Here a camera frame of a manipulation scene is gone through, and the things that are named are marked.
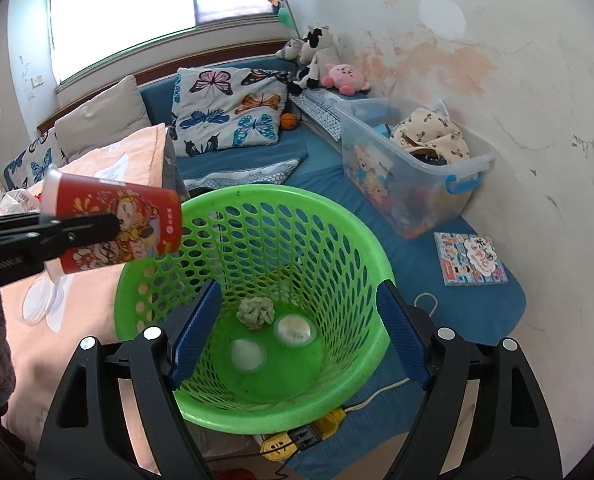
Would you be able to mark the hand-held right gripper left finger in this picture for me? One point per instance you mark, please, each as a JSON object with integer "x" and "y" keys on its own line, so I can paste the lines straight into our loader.
{"x": 197, "y": 332}

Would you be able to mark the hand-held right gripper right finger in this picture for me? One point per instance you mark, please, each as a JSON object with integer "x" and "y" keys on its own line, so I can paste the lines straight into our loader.
{"x": 399, "y": 335}

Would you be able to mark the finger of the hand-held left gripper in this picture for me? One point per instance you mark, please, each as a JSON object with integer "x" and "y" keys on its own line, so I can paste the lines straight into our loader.
{"x": 82, "y": 230}

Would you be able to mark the red printed paper cup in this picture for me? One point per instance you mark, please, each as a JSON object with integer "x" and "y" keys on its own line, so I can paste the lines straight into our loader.
{"x": 142, "y": 207}

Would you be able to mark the green plastic basket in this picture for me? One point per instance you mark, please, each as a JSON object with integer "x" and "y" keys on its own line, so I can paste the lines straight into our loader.
{"x": 277, "y": 230}

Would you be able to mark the white plastic bag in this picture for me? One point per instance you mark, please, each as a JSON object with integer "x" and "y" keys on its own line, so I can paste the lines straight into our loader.
{"x": 19, "y": 202}

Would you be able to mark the white round plastic lid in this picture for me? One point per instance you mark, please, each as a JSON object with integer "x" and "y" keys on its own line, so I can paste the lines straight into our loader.
{"x": 248, "y": 355}
{"x": 293, "y": 330}

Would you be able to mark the crumpled grey tissue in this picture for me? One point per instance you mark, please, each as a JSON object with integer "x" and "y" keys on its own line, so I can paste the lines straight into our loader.
{"x": 255, "y": 312}

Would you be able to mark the clear round plastic lid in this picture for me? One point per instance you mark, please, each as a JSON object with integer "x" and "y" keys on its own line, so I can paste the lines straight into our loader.
{"x": 39, "y": 305}

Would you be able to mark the small butterfly print pillow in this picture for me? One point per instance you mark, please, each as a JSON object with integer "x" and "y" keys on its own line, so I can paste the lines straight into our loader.
{"x": 29, "y": 162}

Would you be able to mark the colourful picture book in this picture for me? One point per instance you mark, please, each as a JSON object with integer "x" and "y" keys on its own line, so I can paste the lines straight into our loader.
{"x": 469, "y": 257}

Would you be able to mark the peach printed blanket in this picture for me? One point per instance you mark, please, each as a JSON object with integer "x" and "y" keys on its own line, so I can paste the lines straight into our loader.
{"x": 32, "y": 365}

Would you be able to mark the beige pillow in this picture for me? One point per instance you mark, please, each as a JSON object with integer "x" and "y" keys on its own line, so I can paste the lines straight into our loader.
{"x": 102, "y": 117}

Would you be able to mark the yellow power strip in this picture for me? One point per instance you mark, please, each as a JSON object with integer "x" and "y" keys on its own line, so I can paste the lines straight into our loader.
{"x": 277, "y": 447}

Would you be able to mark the clear plastic storage box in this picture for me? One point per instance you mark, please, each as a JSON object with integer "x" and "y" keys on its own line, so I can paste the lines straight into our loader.
{"x": 402, "y": 190}

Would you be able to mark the grey striped cloth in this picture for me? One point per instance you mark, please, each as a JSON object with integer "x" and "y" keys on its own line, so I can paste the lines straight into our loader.
{"x": 247, "y": 174}

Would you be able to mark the blue sofa bed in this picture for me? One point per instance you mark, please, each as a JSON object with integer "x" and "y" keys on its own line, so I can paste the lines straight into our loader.
{"x": 322, "y": 172}

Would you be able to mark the large butterfly print pillow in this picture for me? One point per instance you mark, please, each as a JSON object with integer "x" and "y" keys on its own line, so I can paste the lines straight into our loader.
{"x": 227, "y": 110}

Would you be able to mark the beige patterned cloth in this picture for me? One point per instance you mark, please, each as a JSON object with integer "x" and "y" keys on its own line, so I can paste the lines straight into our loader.
{"x": 432, "y": 132}

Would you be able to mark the window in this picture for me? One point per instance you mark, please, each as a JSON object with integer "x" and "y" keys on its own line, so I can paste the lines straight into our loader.
{"x": 127, "y": 10}

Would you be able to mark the small orange basketball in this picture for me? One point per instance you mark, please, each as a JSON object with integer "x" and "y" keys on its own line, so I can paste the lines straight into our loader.
{"x": 289, "y": 122}

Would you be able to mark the grey patterned mat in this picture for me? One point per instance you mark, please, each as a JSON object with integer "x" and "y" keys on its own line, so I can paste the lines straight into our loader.
{"x": 319, "y": 110}

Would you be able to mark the pink round plush toy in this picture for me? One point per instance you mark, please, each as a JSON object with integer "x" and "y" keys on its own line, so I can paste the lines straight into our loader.
{"x": 344, "y": 77}

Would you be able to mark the grey plush toy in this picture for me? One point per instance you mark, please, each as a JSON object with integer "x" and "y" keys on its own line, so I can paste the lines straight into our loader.
{"x": 289, "y": 49}

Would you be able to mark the black and white cow plush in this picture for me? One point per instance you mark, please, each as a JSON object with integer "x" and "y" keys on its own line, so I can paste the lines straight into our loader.
{"x": 319, "y": 50}

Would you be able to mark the wall switch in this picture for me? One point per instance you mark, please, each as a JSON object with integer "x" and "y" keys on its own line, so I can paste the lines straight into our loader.
{"x": 37, "y": 80}

